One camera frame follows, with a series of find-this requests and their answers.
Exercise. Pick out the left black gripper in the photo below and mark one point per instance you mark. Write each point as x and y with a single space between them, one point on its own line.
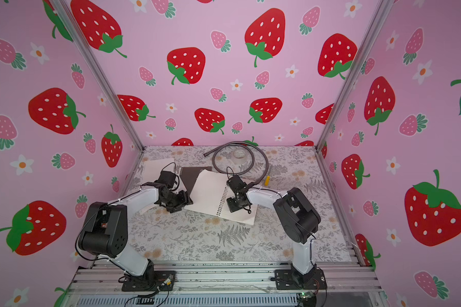
185 199

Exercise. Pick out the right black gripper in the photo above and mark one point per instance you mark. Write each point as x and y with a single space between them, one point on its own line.
237 203

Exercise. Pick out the dark grey spiral notebook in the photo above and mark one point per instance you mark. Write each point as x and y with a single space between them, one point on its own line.
189 176

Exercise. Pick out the white spiral notebook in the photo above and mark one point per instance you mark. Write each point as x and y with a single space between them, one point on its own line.
209 196

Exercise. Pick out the torn white notebook page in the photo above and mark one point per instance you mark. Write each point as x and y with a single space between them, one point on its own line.
152 168

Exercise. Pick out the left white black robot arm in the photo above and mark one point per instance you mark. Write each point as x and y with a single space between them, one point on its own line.
105 230

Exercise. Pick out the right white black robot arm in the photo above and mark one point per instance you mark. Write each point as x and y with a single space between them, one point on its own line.
299 219

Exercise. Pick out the clear tape roll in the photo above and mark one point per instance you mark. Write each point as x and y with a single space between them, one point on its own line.
239 154

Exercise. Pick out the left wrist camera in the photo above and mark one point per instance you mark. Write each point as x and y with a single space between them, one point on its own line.
169 179

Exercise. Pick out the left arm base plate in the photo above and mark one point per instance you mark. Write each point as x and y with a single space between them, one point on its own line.
150 282

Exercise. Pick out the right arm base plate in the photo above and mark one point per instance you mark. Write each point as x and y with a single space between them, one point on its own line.
299 280

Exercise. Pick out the aluminium rail frame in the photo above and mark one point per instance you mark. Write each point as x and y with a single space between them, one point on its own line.
230 284

